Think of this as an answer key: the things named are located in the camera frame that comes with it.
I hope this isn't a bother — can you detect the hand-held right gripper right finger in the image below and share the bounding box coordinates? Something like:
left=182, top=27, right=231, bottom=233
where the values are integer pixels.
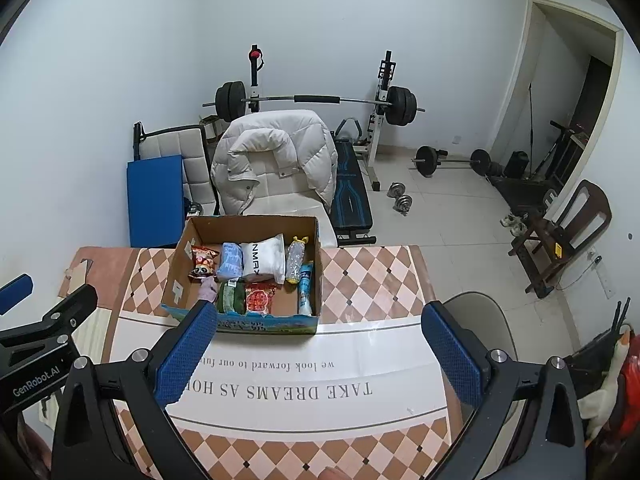
left=421, top=301, right=586, bottom=480

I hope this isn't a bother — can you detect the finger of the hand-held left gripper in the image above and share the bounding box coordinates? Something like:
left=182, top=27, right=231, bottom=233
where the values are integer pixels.
left=0, top=274, right=34, bottom=317
left=40, top=284, right=99, bottom=343

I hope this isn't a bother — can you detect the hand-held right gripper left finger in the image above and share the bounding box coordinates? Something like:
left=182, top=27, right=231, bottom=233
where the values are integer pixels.
left=50, top=301, right=219, bottom=480

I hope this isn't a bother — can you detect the cardboard box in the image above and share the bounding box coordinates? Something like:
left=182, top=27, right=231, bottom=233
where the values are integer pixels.
left=161, top=216, right=321, bottom=335

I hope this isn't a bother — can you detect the green snack packet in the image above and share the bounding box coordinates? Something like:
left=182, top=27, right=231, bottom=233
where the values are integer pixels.
left=217, top=280, right=247, bottom=316

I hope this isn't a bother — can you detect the red snack packet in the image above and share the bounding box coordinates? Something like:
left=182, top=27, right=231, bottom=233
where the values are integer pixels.
left=244, top=282, right=278, bottom=317

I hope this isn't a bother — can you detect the panda print snack packet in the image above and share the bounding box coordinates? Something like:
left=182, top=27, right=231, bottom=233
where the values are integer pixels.
left=189, top=245, right=221, bottom=281

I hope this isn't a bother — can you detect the light blue soft packet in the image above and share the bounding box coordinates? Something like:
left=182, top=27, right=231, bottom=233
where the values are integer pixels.
left=216, top=242, right=245, bottom=281

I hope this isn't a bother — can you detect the white soft packet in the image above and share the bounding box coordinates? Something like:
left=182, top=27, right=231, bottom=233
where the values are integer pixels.
left=240, top=233, right=287, bottom=285

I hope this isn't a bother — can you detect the blue tube packet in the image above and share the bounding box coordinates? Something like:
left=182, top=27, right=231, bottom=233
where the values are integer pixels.
left=297, top=261, right=316, bottom=316

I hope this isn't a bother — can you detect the yellow banana-shaped silver pouch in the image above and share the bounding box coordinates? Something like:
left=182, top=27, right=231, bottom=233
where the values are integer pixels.
left=285, top=234, right=309, bottom=286

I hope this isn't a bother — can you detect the small cardboard piece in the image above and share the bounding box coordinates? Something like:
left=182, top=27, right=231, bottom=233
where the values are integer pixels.
left=62, top=258, right=95, bottom=291

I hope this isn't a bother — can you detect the grey plastic chair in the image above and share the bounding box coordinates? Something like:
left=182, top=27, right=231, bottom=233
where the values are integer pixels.
left=442, top=291, right=514, bottom=426

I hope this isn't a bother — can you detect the blue foam pad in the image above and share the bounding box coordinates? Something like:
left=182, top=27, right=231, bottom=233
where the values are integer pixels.
left=126, top=155, right=185, bottom=249

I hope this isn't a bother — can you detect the pair of white shoes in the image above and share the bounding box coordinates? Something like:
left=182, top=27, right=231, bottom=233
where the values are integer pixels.
left=501, top=213, right=529, bottom=236

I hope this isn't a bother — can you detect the black wifi router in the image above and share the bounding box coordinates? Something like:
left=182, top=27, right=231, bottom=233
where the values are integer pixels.
left=565, top=297, right=634, bottom=366

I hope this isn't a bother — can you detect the white goose plush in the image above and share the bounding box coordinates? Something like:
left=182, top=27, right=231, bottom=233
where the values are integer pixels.
left=577, top=330, right=634, bottom=442

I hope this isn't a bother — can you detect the red bag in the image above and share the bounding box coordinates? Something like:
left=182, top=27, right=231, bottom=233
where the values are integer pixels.
left=607, top=332, right=640, bottom=437

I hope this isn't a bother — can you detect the dark wooden chair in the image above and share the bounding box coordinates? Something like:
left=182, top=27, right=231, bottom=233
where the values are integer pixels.
left=510, top=180, right=612, bottom=300

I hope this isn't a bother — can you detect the black weight bench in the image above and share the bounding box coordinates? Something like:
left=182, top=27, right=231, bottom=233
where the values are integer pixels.
left=331, top=117, right=377, bottom=247

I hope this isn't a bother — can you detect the white padded folding chair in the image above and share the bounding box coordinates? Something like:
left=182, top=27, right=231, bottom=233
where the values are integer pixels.
left=132, top=122, right=219, bottom=211

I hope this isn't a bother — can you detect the short barbell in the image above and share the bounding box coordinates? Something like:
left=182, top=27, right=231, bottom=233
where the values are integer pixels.
left=411, top=146, right=493, bottom=179

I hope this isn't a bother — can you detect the black speaker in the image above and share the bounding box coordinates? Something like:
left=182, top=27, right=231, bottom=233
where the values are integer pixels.
left=502, top=151, right=531, bottom=179

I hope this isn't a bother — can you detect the white down jacket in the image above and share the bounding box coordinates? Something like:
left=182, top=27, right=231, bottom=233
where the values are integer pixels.
left=211, top=110, right=339, bottom=217

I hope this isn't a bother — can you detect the black exercise machine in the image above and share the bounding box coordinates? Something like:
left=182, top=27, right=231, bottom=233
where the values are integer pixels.
left=530, top=120, right=587, bottom=187

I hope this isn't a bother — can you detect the white bench press rack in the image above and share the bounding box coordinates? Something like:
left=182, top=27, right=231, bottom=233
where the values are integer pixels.
left=247, top=46, right=397, bottom=194

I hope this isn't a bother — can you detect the barbell with black plates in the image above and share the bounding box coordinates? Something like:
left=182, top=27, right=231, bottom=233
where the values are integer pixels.
left=202, top=81, right=426, bottom=127

